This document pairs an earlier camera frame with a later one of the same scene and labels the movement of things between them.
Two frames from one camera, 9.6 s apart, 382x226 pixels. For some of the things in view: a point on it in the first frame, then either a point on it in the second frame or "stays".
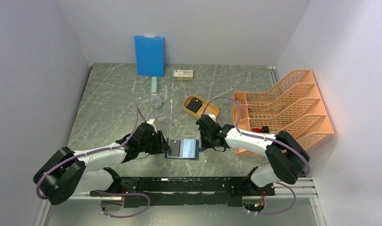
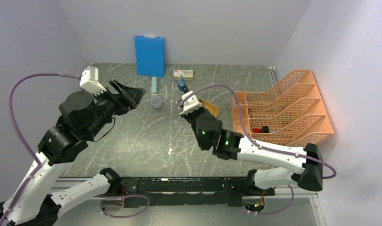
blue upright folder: x=150 y=56 stays
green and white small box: x=183 y=75 stays
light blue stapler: x=154 y=85 stays
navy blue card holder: x=183 y=149 -> x=182 y=85
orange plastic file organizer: x=294 y=106 stays
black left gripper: x=165 y=147 -> x=132 y=96
